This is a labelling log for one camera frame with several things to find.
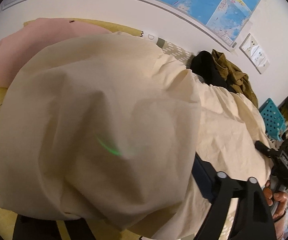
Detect olive brown garment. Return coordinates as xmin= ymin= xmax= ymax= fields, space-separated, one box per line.
xmin=211 ymin=50 xmax=258 ymax=108

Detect pink pillow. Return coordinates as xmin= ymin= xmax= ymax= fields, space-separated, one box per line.
xmin=0 ymin=18 xmax=111 ymax=88

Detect cream jacket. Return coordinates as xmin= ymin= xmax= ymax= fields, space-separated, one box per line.
xmin=0 ymin=34 xmax=271 ymax=239

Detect teal plastic basket rack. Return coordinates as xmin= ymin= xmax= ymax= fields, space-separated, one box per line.
xmin=259 ymin=98 xmax=286 ymax=141

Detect person's right hand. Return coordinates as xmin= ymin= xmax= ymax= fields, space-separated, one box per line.
xmin=263 ymin=180 xmax=288 ymax=220

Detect left wall socket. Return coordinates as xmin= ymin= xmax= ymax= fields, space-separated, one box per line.
xmin=239 ymin=33 xmax=259 ymax=59

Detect black garment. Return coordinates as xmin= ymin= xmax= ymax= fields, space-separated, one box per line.
xmin=190 ymin=50 xmax=228 ymax=89

